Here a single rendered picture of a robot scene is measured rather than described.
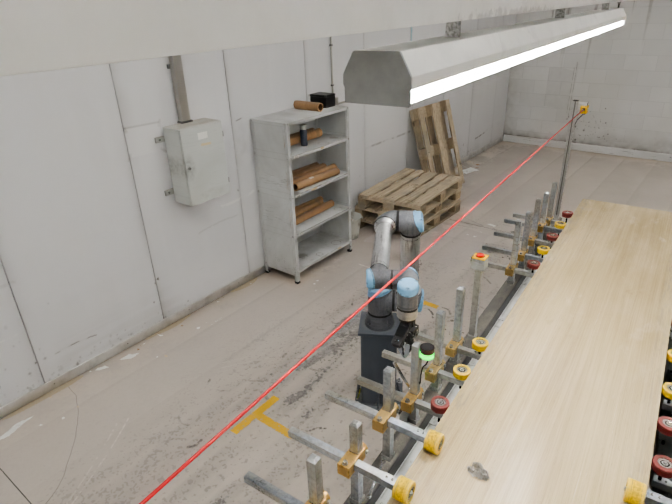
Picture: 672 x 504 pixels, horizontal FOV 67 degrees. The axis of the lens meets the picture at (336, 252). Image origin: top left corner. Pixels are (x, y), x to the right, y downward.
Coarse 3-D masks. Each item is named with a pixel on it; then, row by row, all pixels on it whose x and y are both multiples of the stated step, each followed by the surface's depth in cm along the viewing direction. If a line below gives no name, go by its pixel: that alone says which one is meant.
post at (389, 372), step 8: (392, 368) 197; (384, 376) 198; (392, 376) 197; (384, 384) 200; (392, 384) 199; (384, 392) 201; (392, 392) 201; (384, 400) 203; (392, 400) 203; (384, 408) 205; (392, 408) 205; (384, 432) 211; (392, 432) 211; (384, 440) 213; (392, 440) 213; (384, 448) 214; (392, 448) 216
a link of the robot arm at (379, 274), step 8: (384, 216) 270; (392, 216) 272; (376, 224) 270; (384, 224) 265; (392, 224) 269; (376, 232) 263; (384, 232) 258; (392, 232) 272; (376, 240) 254; (384, 240) 251; (376, 248) 246; (384, 248) 245; (376, 256) 239; (384, 256) 239; (376, 264) 232; (384, 264) 233; (368, 272) 227; (376, 272) 227; (384, 272) 226; (392, 272) 226; (368, 280) 226; (376, 280) 226; (384, 280) 225; (376, 288) 229
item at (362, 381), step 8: (360, 376) 241; (360, 384) 239; (368, 384) 236; (376, 384) 236; (400, 392) 230; (400, 400) 229; (416, 400) 225; (416, 408) 225; (424, 408) 222; (440, 416) 218
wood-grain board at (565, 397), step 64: (576, 256) 336; (640, 256) 333; (512, 320) 272; (576, 320) 270; (640, 320) 268; (512, 384) 227; (576, 384) 225; (640, 384) 224; (448, 448) 196; (512, 448) 195; (576, 448) 194; (640, 448) 193
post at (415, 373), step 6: (414, 342) 219; (414, 348) 217; (414, 354) 218; (414, 360) 220; (420, 360) 221; (414, 366) 221; (420, 366) 223; (414, 372) 222; (420, 372) 224; (414, 378) 224; (414, 384) 225; (414, 390) 227; (414, 414) 232
